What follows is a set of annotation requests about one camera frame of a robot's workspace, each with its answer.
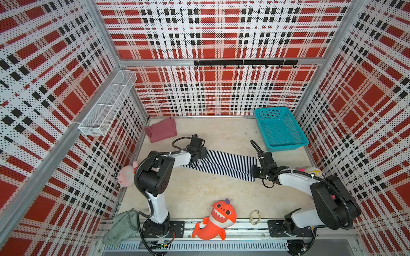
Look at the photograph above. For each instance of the black wall hook rail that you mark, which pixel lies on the black wall hook rail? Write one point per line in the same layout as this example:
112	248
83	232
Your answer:
258	62

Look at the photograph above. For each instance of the green cloth rag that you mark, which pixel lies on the green cloth rag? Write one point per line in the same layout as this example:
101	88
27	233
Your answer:
124	227

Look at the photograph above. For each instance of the pink pig plush toy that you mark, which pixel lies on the pink pig plush toy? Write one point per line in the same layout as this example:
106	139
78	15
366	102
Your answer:
126	175

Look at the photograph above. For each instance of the blue white striped tank top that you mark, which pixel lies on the blue white striped tank top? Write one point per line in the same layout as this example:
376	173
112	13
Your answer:
226	164

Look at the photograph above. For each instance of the white pink axolotl plush toy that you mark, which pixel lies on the white pink axolotl plush toy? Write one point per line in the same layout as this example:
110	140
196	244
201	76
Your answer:
312	171

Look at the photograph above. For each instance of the red shark plush toy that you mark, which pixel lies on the red shark plush toy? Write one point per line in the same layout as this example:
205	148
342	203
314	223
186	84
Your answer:
222	215

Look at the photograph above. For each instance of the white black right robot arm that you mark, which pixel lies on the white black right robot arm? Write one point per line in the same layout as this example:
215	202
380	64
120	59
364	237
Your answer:
334	206

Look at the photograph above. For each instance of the beige rubber band loop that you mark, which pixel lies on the beige rubber band loop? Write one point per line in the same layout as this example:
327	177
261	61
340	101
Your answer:
255	218

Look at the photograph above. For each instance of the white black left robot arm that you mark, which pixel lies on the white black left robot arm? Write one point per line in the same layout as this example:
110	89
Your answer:
153	175

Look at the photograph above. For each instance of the teal plastic basket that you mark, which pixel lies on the teal plastic basket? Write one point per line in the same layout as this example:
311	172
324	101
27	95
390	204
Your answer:
279	129

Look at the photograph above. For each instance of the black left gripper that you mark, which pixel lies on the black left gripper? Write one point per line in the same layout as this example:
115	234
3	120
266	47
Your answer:
204	153

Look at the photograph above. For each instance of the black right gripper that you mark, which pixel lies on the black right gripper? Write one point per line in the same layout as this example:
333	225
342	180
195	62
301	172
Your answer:
253	172

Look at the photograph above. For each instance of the pink ribbed tank top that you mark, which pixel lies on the pink ribbed tank top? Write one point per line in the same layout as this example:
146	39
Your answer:
163	130

